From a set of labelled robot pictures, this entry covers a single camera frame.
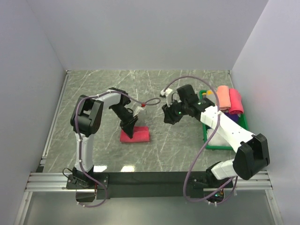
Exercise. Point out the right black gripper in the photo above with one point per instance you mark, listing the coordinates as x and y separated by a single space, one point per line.
169 117

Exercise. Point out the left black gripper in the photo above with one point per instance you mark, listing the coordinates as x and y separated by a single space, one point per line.
128 125

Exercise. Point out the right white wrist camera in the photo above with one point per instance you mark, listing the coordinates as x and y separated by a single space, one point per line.
169 95

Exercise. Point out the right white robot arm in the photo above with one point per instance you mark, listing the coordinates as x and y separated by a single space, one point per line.
252 152

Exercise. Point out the purple towel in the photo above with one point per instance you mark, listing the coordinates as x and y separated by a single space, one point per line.
233 117

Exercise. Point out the pink rolled towel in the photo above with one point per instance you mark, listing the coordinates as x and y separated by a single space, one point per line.
236 103

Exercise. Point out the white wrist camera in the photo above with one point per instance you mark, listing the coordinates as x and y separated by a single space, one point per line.
169 95
138 110

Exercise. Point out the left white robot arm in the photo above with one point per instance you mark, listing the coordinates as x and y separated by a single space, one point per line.
86 120

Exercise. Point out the black base beam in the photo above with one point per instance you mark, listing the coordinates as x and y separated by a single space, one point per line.
200 185

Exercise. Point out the orange rolled towel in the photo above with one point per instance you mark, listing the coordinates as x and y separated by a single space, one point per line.
223 97

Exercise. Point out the green plastic bin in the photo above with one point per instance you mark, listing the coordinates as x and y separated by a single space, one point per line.
242 122

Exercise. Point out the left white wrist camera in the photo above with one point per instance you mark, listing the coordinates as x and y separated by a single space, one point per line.
138 110

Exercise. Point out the red towel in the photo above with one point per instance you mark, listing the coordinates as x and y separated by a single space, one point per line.
141 134

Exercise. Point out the grey rolled towel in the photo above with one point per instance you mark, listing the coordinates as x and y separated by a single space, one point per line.
210 95

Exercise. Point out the aluminium rail frame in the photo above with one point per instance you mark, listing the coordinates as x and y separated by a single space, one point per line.
57 182

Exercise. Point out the white rolled towel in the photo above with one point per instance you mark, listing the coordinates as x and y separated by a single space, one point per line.
217 140

